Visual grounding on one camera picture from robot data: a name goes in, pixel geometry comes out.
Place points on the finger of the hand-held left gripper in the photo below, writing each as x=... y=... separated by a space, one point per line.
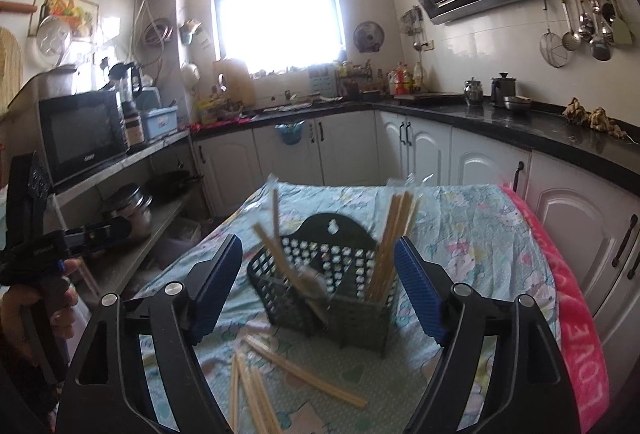
x=100 y=231
x=22 y=194

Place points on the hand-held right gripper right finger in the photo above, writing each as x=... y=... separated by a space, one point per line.
x=417 y=284

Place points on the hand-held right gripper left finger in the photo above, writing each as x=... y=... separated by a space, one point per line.
x=220 y=279

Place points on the bundle of wooden chopsticks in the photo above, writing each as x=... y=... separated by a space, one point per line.
x=392 y=234

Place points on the wooden chopstick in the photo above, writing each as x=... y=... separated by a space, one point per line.
x=272 y=249

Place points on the green perforated utensil holder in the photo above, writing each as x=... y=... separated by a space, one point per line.
x=350 y=226

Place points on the pile of wooden chopsticks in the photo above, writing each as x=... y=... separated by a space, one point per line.
x=252 y=389

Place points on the bunch of small hanging utensils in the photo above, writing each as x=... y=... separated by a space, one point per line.
x=412 y=27

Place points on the row of hanging kitchen utensils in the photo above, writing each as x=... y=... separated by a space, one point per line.
x=555 y=49

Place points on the person's left hand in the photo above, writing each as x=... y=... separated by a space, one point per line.
x=15 y=319

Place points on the stack of steel pots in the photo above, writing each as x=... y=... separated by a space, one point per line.
x=127 y=211

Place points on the metal shelf unit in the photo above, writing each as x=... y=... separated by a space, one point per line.
x=150 y=219

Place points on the cartoon cat printed tablecloth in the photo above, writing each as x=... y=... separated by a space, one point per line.
x=475 y=234

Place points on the black microwave oven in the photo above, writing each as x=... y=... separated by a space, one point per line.
x=82 y=134

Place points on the black frying pan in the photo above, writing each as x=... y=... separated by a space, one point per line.
x=172 y=181

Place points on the dark jar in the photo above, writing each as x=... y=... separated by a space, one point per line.
x=132 y=127

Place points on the blue plastic box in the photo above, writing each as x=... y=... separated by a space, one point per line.
x=159 y=122

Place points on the woven bamboo tray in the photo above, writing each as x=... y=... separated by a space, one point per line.
x=10 y=69

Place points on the white lower kitchen cabinets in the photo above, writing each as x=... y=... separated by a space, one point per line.
x=350 y=149

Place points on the black blender jug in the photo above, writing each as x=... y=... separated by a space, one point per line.
x=127 y=79

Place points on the blue hanging basket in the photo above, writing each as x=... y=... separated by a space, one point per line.
x=290 y=134

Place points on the pink towel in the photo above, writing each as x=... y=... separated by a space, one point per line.
x=580 y=329

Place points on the black kitchen countertop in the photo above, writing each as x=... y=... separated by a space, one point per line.
x=500 y=124

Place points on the wooden rolling pin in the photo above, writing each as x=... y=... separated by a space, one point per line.
x=17 y=6

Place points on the wooden cutting board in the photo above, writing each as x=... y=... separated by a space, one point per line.
x=235 y=82

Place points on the steel teapot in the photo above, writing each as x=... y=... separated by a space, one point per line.
x=473 y=93

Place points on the row of condiment bottles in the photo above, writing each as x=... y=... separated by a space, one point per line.
x=402 y=79

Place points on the steel pan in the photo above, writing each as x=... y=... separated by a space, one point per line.
x=517 y=104

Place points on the metal pot with black lid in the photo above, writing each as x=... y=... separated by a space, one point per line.
x=502 y=89

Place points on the pale green rack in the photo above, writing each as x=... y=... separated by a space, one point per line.
x=322 y=82

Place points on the ginger roots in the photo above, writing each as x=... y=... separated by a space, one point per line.
x=595 y=117

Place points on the bright kitchen window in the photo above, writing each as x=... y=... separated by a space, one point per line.
x=275 y=4

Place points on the small steel ladle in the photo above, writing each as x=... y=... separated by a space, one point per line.
x=571 y=39

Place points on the large steel ladle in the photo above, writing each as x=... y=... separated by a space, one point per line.
x=600 y=49

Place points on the steel spoon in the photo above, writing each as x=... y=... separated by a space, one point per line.
x=586 y=32

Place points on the pale green spatula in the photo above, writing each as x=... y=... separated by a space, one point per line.
x=624 y=32

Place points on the fruit wall picture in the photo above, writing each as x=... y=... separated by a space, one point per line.
x=70 y=9

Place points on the white wall socket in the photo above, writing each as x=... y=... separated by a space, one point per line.
x=426 y=45

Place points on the small wall fan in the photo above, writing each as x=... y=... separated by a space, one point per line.
x=368 y=36

